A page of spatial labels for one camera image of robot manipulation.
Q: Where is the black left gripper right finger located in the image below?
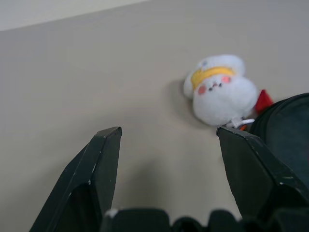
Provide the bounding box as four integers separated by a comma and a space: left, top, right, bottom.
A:
216, 127, 309, 220

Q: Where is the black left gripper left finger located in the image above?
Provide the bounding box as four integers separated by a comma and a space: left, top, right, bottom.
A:
28, 126, 123, 232

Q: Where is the black and red paddle case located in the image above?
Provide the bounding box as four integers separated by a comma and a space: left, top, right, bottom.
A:
248, 88, 309, 191

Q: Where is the white plush toy keychain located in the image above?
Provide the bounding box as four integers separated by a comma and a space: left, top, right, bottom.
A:
183, 54, 260, 131

